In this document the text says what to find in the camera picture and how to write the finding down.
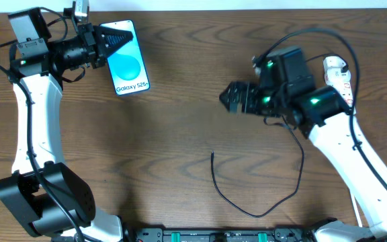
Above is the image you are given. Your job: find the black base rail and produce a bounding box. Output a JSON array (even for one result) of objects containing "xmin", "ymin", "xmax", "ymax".
[{"xmin": 123, "ymin": 228, "xmax": 313, "ymax": 242}]

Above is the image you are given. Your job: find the white power strip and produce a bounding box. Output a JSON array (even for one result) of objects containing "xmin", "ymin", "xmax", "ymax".
[{"xmin": 330, "ymin": 80, "xmax": 353, "ymax": 108}]

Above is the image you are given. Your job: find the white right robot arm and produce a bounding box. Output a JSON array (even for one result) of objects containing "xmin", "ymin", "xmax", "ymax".
[{"xmin": 219, "ymin": 46, "xmax": 387, "ymax": 241}]

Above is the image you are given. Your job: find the black charger cable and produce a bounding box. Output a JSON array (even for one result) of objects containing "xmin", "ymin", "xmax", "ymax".
[{"xmin": 210, "ymin": 52, "xmax": 349, "ymax": 218}]

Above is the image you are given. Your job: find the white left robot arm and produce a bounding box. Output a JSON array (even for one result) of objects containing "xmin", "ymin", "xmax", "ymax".
[{"xmin": 0, "ymin": 24, "xmax": 135, "ymax": 241}]

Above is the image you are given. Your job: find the blue Galaxy smartphone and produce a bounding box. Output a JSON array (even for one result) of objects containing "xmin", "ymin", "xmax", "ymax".
[{"xmin": 101, "ymin": 20, "xmax": 151, "ymax": 96}]

